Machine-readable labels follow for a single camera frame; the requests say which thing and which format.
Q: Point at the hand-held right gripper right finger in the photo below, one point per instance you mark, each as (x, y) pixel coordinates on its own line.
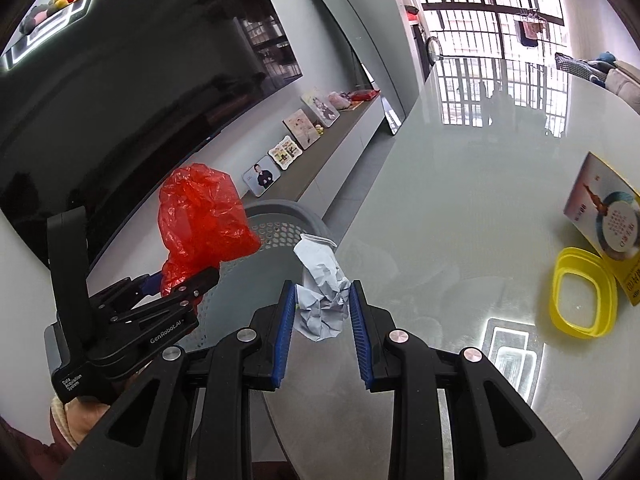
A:
(361, 340)

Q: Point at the tall standing mirror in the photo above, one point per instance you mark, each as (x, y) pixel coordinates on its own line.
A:
(360, 50)

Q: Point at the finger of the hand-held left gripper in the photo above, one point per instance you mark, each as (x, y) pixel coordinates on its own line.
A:
(150, 285)
(190, 290)

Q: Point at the flat red packet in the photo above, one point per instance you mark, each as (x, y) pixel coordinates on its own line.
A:
(363, 95)

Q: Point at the scalloped white photo frame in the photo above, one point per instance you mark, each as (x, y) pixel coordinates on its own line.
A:
(286, 152)

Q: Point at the dark plush toy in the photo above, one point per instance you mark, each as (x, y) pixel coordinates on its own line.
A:
(36, 16)

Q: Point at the blue cloth item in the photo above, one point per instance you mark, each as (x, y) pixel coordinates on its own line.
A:
(604, 58)

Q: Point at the grey perforated plastic basket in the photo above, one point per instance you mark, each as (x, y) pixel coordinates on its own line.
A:
(270, 270)

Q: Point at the large black television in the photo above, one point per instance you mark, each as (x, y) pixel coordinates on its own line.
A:
(150, 85)

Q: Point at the square photo frame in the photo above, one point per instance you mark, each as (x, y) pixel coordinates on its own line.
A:
(300, 129)

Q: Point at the long grey tv cabinet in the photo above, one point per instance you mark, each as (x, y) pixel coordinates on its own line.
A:
(345, 135)

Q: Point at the portrait photo frame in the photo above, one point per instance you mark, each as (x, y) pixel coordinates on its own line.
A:
(260, 176)

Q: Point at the red plastic bag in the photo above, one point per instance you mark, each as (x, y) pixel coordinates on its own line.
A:
(205, 220)

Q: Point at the checkered cloth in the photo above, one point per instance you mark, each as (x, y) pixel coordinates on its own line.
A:
(575, 67)

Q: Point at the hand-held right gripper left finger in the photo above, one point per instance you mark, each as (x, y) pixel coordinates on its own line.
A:
(282, 340)

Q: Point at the pink plush toy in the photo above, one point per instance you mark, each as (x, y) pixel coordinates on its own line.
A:
(340, 100)

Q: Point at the beige sofa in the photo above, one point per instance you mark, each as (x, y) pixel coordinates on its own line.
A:
(625, 82)

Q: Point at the yellow printed cardboard box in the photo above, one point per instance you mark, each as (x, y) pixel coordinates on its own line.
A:
(605, 210)

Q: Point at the black window grille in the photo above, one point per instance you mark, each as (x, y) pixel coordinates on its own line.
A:
(475, 10)

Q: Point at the person's left forearm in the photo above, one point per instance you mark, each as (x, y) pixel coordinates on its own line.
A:
(45, 445)

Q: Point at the lit wall shelf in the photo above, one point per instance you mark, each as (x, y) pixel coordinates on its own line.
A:
(50, 27)

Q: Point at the hanging clothes on hanger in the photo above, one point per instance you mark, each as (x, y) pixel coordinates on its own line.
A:
(530, 30)

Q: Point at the white paper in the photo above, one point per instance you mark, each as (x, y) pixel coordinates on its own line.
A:
(320, 310)

